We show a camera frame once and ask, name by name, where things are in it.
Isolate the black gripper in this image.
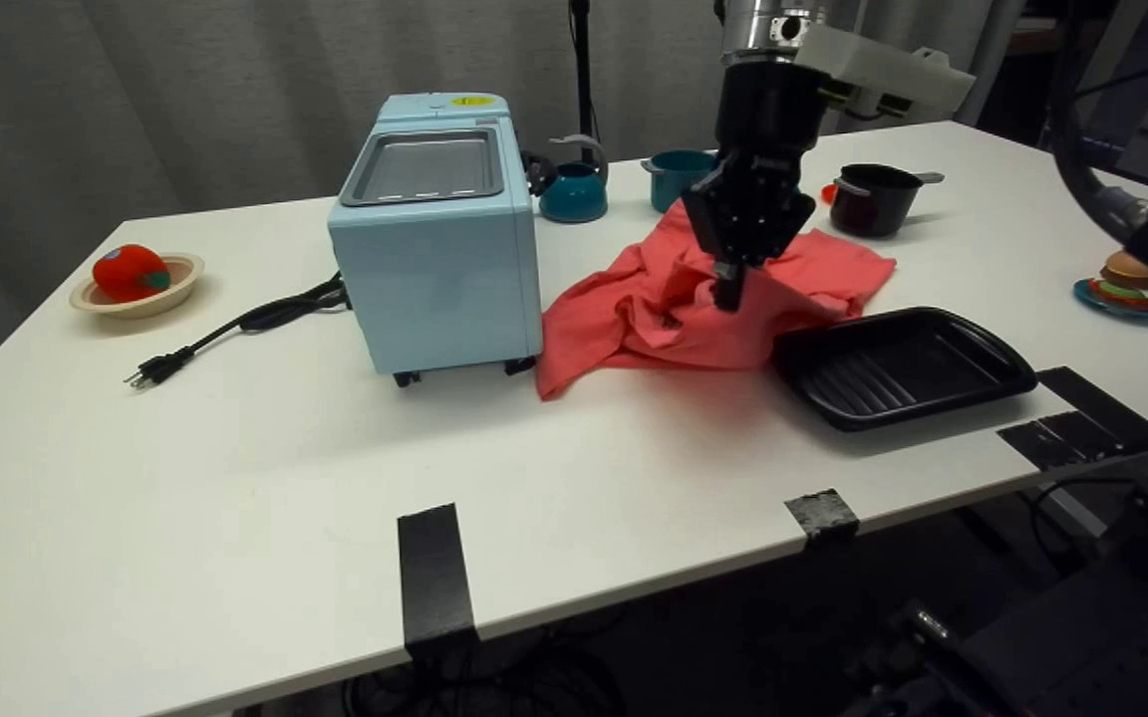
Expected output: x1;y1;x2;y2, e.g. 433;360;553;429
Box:
682;61;820;316

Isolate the red sweatshirt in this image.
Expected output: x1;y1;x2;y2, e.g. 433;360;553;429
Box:
530;198;901;408

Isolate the teal pot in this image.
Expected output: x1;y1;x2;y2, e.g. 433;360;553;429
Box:
636;148;725;214

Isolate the black pot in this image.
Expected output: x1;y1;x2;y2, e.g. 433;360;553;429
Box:
818;161;946;242

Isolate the teal kettle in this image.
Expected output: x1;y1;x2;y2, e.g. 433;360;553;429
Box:
525;133;614;226

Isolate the black ridged grill tray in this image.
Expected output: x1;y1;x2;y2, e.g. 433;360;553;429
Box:
768;302;1039;435

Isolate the black tripod stand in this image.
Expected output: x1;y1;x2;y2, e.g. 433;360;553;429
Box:
567;0;597;140

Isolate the black tape strip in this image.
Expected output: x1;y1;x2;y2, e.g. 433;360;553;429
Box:
396;501;477;651
785;486;860;547

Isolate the light blue toaster oven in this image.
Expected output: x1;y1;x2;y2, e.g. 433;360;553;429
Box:
328;87;550;392

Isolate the small teal plate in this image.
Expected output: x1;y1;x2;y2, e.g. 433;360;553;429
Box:
1071;275;1148;327

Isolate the toy burger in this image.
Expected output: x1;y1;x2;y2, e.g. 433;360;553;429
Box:
1090;251;1148;312

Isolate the wide black tape patch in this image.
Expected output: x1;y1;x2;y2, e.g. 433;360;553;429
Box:
998;366;1148;469

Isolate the gray curtain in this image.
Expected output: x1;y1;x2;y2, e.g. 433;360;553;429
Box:
0;0;1043;404

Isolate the beige bowl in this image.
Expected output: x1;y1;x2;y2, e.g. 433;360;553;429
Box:
66;251;202;320

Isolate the red toy tomato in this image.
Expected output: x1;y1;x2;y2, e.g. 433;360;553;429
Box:
86;242;174;308

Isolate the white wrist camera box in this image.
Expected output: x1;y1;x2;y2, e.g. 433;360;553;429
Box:
797;22;979;119

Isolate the black toaster power cord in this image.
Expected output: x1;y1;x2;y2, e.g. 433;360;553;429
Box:
125;273;349;392

